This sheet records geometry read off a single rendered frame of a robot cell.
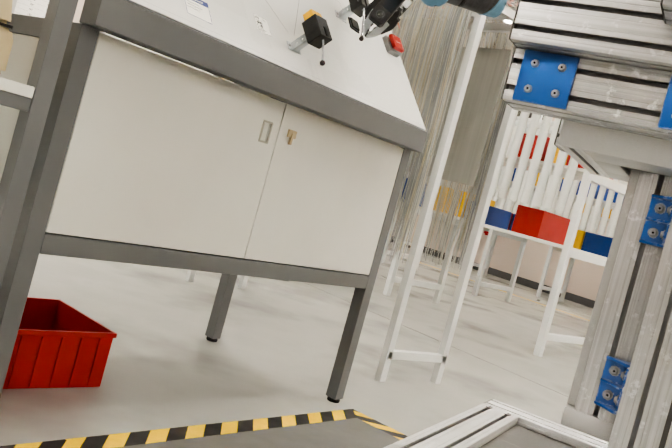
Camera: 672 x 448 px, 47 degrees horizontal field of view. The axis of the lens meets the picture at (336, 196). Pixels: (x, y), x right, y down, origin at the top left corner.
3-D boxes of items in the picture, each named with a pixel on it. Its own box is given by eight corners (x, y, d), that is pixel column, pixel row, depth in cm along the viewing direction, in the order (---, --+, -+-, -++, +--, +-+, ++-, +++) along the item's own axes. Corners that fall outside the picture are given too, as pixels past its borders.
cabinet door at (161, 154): (244, 258, 191) (286, 103, 191) (46, 232, 148) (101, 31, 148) (238, 256, 192) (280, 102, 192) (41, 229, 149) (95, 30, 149)
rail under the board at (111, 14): (422, 153, 235) (428, 132, 235) (94, 24, 142) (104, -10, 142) (407, 149, 239) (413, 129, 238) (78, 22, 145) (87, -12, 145)
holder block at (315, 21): (296, 76, 186) (327, 55, 181) (284, 34, 191) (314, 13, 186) (308, 81, 190) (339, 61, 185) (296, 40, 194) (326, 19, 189)
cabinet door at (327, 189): (371, 275, 234) (406, 149, 234) (246, 259, 191) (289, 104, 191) (364, 273, 236) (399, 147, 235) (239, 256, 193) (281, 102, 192)
